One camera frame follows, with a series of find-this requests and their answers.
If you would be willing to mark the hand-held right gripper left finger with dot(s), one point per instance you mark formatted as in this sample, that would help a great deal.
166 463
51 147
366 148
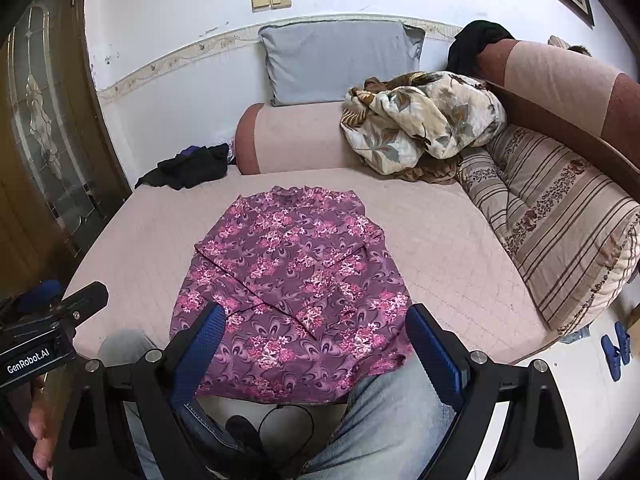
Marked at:
200 347

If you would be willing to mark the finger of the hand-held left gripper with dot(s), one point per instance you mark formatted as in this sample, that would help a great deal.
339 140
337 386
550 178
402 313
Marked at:
42 292
85 300

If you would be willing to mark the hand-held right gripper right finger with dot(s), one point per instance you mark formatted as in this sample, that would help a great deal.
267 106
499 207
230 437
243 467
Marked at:
435 360

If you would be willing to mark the purple floral shirt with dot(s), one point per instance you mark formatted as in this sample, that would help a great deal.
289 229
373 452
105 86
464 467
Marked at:
295 270

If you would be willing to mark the black clothes pile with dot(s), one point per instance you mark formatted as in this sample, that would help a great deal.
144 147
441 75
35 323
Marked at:
192 165

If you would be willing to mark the person's left hand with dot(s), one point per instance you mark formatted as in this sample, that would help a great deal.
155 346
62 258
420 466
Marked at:
40 425

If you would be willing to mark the person's left leg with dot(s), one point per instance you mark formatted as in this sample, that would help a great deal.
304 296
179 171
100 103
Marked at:
122 347

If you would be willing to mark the person's leg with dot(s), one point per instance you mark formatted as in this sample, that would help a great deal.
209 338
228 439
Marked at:
122 347
385 420

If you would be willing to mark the person's right leg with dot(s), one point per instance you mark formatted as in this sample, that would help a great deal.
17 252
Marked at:
385 420

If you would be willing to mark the black shoe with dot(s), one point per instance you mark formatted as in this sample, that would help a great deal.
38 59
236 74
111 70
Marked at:
245 432

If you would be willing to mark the pink quilted sofa bed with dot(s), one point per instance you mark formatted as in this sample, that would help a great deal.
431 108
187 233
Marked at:
450 240

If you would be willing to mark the wooden glass-panel door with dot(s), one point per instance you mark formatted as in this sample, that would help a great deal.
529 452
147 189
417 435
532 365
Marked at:
45 135

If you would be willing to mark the blue slipper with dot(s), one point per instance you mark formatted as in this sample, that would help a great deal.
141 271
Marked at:
611 357
623 342

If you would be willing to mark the purple cloth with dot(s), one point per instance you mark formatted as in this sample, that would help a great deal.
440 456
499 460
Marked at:
189 150

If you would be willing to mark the striped brown pillow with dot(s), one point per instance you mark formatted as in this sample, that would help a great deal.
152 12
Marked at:
560 225

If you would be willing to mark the cream floral blanket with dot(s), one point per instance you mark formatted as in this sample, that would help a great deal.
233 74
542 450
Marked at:
425 120

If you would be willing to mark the grey pillow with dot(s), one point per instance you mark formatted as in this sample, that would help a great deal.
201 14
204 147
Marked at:
340 60

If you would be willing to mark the black garment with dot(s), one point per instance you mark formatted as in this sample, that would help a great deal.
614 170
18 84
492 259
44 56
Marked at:
475 45

